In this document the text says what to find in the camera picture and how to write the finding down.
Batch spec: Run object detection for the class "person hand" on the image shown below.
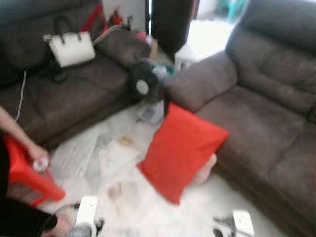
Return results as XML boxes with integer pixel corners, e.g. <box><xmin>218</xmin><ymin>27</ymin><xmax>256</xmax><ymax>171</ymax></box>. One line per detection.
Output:
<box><xmin>27</xmin><ymin>142</ymin><xmax>50</xmax><ymax>167</ymax></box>

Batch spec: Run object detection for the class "silver can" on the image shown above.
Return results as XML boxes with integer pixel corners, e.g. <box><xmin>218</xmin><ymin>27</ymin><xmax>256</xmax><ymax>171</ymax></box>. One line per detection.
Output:
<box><xmin>32</xmin><ymin>157</ymin><xmax>49</xmax><ymax>172</ymax></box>

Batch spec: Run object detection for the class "red pillow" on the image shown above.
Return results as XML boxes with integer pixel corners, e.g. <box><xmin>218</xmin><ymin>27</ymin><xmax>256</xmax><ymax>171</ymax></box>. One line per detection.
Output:
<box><xmin>137</xmin><ymin>102</ymin><xmax>231</xmax><ymax>205</ymax></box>

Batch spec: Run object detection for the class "dark brown sofa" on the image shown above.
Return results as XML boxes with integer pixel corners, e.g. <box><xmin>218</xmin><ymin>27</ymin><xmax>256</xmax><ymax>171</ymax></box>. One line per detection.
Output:
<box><xmin>0</xmin><ymin>0</ymin><xmax>154</xmax><ymax>149</ymax></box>

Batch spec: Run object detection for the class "grey fabric sofa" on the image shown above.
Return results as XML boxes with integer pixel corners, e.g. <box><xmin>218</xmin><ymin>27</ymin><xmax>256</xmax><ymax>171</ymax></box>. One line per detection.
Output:
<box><xmin>163</xmin><ymin>0</ymin><xmax>316</xmax><ymax>237</ymax></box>

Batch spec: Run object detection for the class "red plastic stool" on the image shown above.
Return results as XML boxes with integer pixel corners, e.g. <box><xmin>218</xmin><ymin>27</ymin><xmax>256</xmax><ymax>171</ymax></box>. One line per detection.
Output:
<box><xmin>2</xmin><ymin>134</ymin><xmax>66</xmax><ymax>207</ymax></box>

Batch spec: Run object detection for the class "person black clothing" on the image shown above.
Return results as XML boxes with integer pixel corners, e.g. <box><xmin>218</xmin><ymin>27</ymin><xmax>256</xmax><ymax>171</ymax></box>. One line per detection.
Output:
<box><xmin>0</xmin><ymin>141</ymin><xmax>57</xmax><ymax>237</ymax></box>

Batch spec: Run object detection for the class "black standing fan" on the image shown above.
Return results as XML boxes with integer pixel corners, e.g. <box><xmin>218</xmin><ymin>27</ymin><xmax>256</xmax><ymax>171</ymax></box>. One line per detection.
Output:
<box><xmin>128</xmin><ymin>58</ymin><xmax>171</xmax><ymax>124</ymax></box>

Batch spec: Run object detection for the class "brown cardboard box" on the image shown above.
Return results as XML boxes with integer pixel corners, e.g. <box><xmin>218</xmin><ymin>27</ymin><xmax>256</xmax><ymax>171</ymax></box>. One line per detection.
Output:
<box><xmin>150</xmin><ymin>39</ymin><xmax>159</xmax><ymax>62</ymax></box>

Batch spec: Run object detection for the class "teal plastic basin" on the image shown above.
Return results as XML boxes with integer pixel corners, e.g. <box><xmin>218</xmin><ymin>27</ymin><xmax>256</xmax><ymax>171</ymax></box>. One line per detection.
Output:
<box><xmin>164</xmin><ymin>63</ymin><xmax>175</xmax><ymax>78</ymax></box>

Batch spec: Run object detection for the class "white side table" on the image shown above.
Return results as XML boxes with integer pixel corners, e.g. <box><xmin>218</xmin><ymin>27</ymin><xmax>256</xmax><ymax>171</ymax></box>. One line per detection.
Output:
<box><xmin>174</xmin><ymin>20</ymin><xmax>235</xmax><ymax>71</ymax></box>

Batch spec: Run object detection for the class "teal plastic stool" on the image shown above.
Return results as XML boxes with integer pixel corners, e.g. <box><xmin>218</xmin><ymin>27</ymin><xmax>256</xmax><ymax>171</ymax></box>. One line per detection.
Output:
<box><xmin>215</xmin><ymin>0</ymin><xmax>247</xmax><ymax>20</ymax></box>

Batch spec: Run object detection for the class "dark wooden door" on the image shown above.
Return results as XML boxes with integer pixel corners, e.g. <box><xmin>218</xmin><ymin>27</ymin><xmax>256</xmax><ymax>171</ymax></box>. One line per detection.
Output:
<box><xmin>151</xmin><ymin>0</ymin><xmax>196</xmax><ymax>62</ymax></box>

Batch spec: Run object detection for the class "white cable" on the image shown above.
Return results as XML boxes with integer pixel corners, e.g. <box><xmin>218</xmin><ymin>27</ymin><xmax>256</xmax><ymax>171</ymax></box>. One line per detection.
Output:
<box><xmin>15</xmin><ymin>70</ymin><xmax>27</xmax><ymax>121</ymax></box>

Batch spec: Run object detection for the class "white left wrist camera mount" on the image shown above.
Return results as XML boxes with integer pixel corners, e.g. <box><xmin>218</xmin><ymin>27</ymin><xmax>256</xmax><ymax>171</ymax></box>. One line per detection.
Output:
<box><xmin>76</xmin><ymin>196</ymin><xmax>98</xmax><ymax>237</ymax></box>

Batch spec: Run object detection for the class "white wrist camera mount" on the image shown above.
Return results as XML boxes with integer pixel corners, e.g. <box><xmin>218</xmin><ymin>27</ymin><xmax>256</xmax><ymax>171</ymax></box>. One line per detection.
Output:
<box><xmin>76</xmin><ymin>196</ymin><xmax>98</xmax><ymax>237</ymax></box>
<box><xmin>232</xmin><ymin>210</ymin><xmax>255</xmax><ymax>237</ymax></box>

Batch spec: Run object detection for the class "white handbag with black handles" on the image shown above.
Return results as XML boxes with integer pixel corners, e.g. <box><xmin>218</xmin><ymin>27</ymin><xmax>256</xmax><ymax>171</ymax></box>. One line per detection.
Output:
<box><xmin>43</xmin><ymin>16</ymin><xmax>96</xmax><ymax>68</ymax></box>

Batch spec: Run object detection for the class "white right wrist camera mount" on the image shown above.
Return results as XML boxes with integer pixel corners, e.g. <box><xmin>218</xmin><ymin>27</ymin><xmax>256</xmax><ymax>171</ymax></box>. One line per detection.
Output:
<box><xmin>232</xmin><ymin>210</ymin><xmax>255</xmax><ymax>237</ymax></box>

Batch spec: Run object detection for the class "red strap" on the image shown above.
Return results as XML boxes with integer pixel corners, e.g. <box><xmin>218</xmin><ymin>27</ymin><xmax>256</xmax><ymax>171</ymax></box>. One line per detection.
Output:
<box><xmin>80</xmin><ymin>2</ymin><xmax>105</xmax><ymax>33</ymax></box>

